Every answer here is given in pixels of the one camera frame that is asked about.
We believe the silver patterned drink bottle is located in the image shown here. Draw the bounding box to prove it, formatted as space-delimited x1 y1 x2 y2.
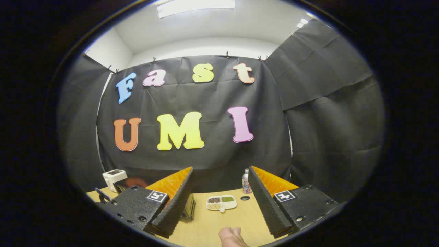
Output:
242 168 253 194

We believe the large ceiling light panel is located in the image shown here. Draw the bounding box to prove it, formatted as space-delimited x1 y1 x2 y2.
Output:
157 0 236 19

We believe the white toaster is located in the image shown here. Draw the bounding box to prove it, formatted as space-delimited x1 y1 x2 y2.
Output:
102 169 128 192

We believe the black electric oven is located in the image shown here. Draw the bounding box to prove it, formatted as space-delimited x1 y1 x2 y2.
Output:
113 177 196 222

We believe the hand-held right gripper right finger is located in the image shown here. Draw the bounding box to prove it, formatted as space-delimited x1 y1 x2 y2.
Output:
248 166 339 239

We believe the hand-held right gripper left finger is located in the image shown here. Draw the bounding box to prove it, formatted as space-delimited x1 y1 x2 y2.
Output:
103 167 194 239

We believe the white divided plate with beans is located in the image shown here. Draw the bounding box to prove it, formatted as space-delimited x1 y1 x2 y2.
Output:
206 195 237 213

